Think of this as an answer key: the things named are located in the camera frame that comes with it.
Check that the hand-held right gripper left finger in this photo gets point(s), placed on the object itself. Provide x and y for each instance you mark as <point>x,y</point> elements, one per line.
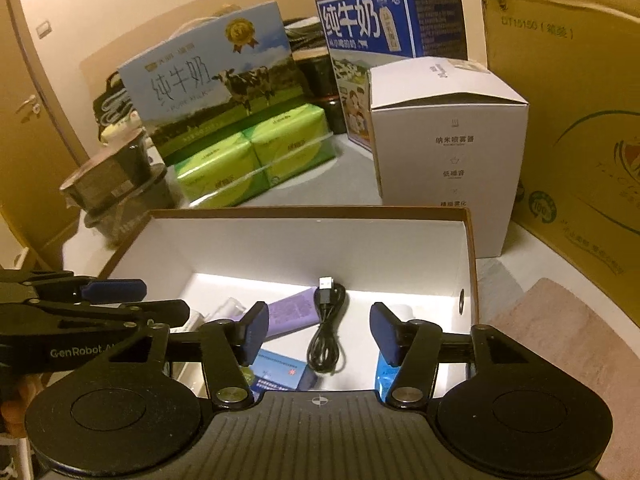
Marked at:
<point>256,332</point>

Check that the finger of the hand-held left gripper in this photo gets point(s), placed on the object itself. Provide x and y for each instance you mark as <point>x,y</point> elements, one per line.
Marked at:
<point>112,290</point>
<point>150,308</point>

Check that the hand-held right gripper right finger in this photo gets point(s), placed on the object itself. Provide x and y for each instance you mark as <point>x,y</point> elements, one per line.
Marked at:
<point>384,332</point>

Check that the purple tube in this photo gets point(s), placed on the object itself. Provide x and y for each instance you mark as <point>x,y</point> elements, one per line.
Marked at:
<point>292,310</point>

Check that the white and blue medicine box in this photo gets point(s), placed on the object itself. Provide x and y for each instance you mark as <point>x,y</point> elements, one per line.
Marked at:
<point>280,370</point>

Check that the brown cardboard box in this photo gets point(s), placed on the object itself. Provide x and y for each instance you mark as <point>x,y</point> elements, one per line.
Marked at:
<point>300,240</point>

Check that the dark instant noodle bowl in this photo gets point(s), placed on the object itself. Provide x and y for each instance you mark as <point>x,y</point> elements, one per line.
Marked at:
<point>130,215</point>

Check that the stacked dark food containers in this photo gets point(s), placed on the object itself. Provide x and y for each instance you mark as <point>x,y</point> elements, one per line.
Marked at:
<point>110,175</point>

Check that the wooden door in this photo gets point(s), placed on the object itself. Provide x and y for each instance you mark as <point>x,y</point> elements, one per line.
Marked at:
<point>35,160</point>

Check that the green tissue pack bundle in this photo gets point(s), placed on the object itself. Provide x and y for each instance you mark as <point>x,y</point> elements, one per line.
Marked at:
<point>280,160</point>

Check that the white product box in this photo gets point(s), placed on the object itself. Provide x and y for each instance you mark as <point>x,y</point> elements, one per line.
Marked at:
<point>450,160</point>

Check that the black bag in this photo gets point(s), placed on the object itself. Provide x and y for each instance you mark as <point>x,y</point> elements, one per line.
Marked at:
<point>107,95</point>

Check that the green cow print milk carton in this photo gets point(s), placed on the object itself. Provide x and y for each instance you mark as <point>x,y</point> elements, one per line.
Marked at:
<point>210,90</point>

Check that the dark jar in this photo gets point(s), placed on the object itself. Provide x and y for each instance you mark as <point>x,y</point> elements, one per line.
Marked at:
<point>320,85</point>

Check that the large tan cardboard box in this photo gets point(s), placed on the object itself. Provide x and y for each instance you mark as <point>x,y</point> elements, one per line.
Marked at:
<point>575,110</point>

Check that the blue milk carton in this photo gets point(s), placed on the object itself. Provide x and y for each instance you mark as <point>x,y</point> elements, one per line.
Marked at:
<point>380,20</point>

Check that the wall light switch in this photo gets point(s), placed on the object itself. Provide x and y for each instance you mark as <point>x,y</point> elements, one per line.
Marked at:
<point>44,28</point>

